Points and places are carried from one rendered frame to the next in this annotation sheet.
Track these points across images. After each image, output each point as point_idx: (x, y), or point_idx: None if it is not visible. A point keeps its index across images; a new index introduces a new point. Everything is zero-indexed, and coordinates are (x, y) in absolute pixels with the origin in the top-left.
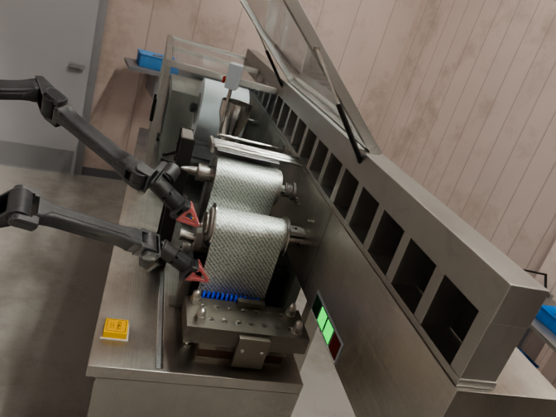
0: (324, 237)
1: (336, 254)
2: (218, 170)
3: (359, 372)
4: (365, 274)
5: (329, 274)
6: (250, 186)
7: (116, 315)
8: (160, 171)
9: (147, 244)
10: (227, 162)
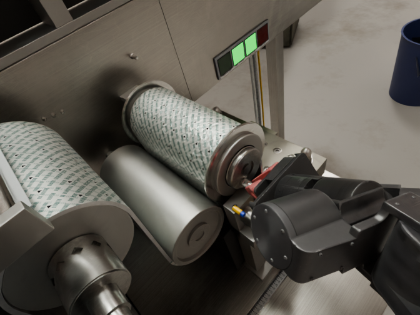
0: (174, 26)
1: (207, 2)
2: (106, 198)
3: (287, 2)
4: None
5: (214, 27)
6: (82, 159)
7: (362, 285)
8: (339, 221)
9: (385, 187)
10: (53, 189)
